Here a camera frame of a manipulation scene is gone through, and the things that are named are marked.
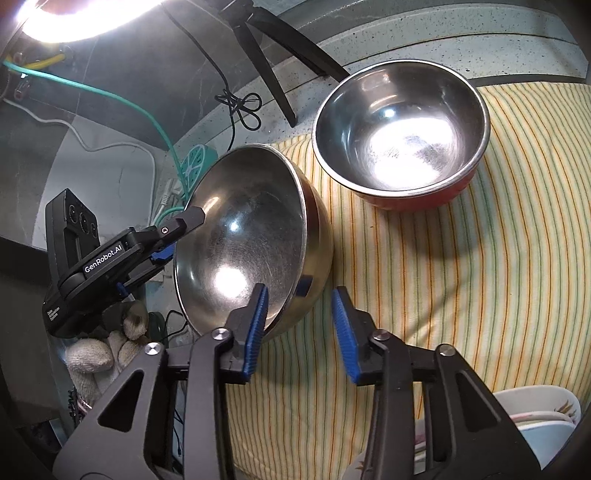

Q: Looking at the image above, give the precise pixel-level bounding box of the black mini tripod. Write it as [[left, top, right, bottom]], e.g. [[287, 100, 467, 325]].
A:
[[217, 0, 352, 129]]

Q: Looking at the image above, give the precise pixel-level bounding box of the teal hose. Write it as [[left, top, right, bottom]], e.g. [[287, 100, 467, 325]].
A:
[[0, 60, 190, 185]]

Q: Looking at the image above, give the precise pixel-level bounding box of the dark green round object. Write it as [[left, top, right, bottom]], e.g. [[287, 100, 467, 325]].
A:
[[147, 311, 168, 344]]

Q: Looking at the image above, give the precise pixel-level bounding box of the red steel-lined bowl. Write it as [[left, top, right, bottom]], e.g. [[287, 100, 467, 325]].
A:
[[311, 59, 491, 213]]

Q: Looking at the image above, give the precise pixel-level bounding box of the white ceramic bowl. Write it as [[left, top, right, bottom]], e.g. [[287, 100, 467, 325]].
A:
[[516, 418, 579, 474]]

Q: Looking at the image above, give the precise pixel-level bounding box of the yellow hose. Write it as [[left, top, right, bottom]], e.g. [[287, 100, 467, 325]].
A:
[[18, 53, 66, 72]]

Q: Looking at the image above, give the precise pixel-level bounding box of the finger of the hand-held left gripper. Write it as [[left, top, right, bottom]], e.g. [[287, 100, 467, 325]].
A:
[[148, 206, 206, 252], [115, 247, 174, 298]]

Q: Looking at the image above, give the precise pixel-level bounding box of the yellow striped towel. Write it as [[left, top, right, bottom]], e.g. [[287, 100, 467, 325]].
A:
[[222, 83, 591, 480]]

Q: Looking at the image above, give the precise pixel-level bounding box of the teal round power strip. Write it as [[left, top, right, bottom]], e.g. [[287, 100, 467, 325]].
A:
[[179, 144, 218, 197]]

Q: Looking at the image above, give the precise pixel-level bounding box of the black ring light cable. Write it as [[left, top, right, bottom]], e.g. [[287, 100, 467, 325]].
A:
[[164, 0, 264, 132]]

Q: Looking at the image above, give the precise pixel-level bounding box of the stainless steel bowl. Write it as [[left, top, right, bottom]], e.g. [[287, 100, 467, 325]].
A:
[[174, 144, 334, 343]]

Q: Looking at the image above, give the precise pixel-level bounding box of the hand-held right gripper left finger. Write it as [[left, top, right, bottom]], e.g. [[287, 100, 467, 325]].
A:
[[53, 283, 269, 480]]

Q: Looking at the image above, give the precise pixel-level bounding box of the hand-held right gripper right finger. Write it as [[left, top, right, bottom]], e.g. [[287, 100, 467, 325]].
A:
[[331, 285, 541, 480]]

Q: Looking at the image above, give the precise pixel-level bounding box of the person's left hand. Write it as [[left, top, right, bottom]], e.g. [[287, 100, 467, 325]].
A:
[[65, 300, 151, 407]]

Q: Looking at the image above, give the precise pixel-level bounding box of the white cable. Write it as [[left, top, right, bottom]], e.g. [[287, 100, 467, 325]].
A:
[[0, 95, 158, 222]]

